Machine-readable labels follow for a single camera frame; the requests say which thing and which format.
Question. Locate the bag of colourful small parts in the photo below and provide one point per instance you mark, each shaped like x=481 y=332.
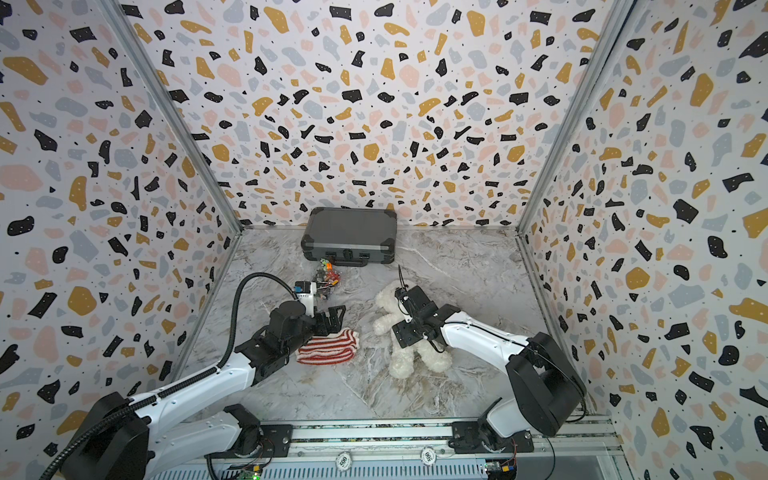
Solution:
x=326 y=278

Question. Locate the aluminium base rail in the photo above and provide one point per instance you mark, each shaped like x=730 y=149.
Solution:
x=447 y=448

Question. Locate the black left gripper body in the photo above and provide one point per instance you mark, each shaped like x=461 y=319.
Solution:
x=327 y=321

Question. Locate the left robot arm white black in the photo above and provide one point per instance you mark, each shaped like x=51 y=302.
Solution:
x=138 y=437

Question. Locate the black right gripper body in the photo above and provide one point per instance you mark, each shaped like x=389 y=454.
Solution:
x=411 y=315

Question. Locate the dark grey hard case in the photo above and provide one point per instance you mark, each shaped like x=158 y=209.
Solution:
x=350 y=237

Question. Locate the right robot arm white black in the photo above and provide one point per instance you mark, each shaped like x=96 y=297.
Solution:
x=546 y=389

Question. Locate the red white striped knitted sweater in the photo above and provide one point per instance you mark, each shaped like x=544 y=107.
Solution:
x=334 y=349

